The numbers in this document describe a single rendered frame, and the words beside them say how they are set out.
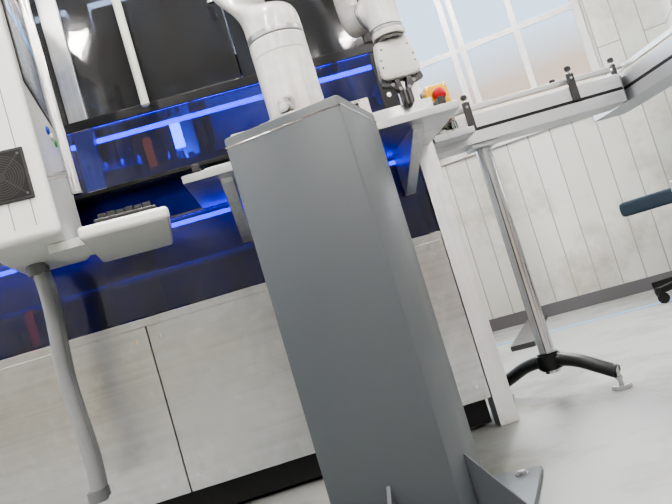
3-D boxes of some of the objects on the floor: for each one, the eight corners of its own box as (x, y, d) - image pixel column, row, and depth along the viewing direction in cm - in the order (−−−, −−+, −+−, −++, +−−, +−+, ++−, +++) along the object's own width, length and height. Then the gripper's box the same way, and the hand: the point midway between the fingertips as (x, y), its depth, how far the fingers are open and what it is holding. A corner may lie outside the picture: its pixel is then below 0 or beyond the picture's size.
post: (494, 423, 219) (297, -213, 233) (513, 417, 220) (315, -218, 233) (501, 426, 213) (297, -228, 226) (520, 420, 213) (316, -233, 227)
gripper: (361, 38, 178) (383, 109, 177) (419, 23, 179) (441, 93, 178) (359, 50, 185) (379, 117, 184) (414, 35, 187) (435, 102, 185)
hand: (407, 98), depth 181 cm, fingers closed, pressing on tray
